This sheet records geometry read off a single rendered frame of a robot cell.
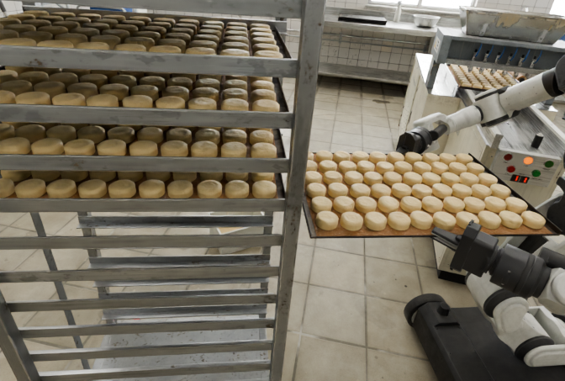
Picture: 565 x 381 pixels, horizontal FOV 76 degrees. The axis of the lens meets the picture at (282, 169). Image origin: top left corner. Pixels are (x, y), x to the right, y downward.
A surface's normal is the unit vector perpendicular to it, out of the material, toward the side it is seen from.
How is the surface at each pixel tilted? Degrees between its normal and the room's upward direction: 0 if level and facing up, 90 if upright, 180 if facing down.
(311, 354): 0
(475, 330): 0
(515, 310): 90
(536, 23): 115
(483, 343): 0
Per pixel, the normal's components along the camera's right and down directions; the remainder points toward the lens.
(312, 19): 0.10, 0.50
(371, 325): 0.07, -0.87
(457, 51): -0.25, 0.47
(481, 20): -0.26, 0.79
